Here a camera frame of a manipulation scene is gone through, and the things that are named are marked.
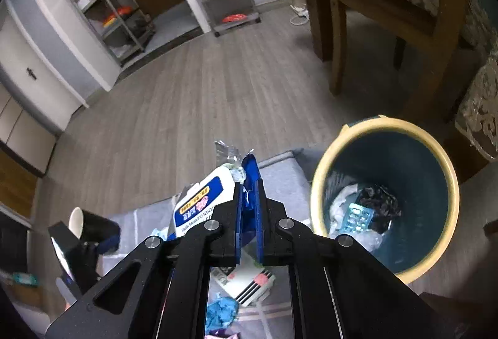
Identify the blue blister pack in bin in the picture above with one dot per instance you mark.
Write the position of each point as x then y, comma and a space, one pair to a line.
357, 219

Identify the white cabinet with handle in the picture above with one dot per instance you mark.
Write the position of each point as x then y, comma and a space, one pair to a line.
27, 74

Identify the white striped paper package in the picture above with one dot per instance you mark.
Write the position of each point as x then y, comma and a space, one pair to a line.
245, 283

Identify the grey checked rug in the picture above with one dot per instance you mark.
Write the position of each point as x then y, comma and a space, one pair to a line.
284, 181

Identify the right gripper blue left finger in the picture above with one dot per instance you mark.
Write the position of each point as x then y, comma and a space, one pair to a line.
226, 247

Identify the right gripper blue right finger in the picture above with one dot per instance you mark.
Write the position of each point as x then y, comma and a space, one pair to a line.
260, 217

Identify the wooden chair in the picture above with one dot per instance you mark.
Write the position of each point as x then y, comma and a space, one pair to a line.
436, 36

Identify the teal trash bin yellow rim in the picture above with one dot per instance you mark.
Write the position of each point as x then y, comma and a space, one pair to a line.
390, 185

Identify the blue crumpled glove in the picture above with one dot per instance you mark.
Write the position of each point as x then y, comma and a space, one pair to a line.
220, 314

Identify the black plastic bag in bin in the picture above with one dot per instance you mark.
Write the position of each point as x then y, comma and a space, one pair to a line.
385, 205

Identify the white blue wet wipes pack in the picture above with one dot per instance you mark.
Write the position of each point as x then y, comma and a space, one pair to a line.
197, 204

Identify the black mug white inside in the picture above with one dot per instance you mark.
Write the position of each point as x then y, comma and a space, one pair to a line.
92, 228

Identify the metal shelf rack left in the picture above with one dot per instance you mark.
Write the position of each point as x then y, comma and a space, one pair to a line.
121, 26

